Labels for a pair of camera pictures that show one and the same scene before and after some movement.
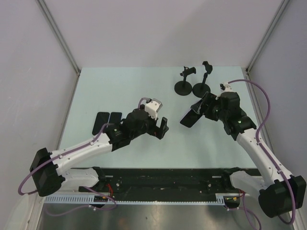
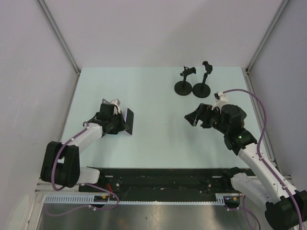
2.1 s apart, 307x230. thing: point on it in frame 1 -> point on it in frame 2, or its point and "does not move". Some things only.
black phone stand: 184,87 does not move
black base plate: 159,184 does not move
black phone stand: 200,90 does not move
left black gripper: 155,131 -> 123,126
